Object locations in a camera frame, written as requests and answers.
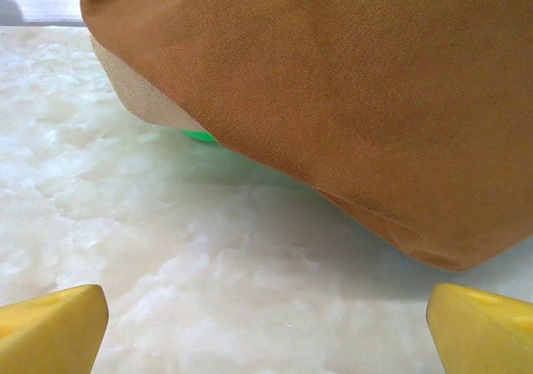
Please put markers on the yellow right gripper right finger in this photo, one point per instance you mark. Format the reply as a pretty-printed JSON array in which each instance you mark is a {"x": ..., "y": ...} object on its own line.
[{"x": 487, "y": 336}]

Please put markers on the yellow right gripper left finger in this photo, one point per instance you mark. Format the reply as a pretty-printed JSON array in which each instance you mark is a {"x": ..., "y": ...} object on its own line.
[{"x": 50, "y": 332}]

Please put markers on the brown trousers with striped waistband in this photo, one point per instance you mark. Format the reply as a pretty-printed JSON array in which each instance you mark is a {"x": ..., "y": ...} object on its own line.
[{"x": 333, "y": 99}]

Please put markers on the green plastic basket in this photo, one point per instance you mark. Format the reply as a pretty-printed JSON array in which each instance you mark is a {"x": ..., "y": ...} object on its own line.
[{"x": 200, "y": 136}]

